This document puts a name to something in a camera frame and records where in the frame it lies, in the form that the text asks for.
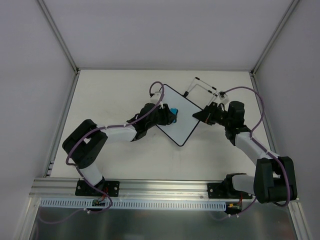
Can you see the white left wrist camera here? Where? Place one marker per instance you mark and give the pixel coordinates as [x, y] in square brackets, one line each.
[157, 99]

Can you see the blue whiteboard eraser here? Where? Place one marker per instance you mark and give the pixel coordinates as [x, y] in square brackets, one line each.
[174, 112]

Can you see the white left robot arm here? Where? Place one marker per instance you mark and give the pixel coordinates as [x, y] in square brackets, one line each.
[87, 140]

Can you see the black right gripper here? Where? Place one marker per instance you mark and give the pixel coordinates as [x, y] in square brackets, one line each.
[209, 114]

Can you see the white slotted cable duct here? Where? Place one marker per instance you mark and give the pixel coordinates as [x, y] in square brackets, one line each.
[134, 204]

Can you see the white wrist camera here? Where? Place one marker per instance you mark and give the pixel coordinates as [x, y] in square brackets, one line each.
[223, 97]
[157, 99]

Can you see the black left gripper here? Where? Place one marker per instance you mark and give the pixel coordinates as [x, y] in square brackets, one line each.
[164, 115]

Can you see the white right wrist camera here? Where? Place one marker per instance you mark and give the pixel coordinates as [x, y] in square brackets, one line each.
[223, 97]

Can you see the right aluminium frame post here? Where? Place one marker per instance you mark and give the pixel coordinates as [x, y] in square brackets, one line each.
[275, 34]

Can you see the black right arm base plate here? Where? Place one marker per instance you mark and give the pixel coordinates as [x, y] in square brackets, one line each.
[223, 191]

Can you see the aluminium frame post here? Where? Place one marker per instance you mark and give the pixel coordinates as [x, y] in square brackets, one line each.
[275, 34]
[57, 34]

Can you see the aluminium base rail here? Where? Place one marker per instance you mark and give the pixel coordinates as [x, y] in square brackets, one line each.
[131, 189]

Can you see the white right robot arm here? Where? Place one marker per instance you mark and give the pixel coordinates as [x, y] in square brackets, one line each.
[274, 179]

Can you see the small white whiteboard black frame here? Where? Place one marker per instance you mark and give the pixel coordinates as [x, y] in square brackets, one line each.
[180, 131]

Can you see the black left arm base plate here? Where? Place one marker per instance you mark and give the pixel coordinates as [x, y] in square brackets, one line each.
[110, 187]

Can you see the left aluminium frame post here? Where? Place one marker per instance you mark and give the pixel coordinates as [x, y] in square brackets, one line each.
[57, 34]

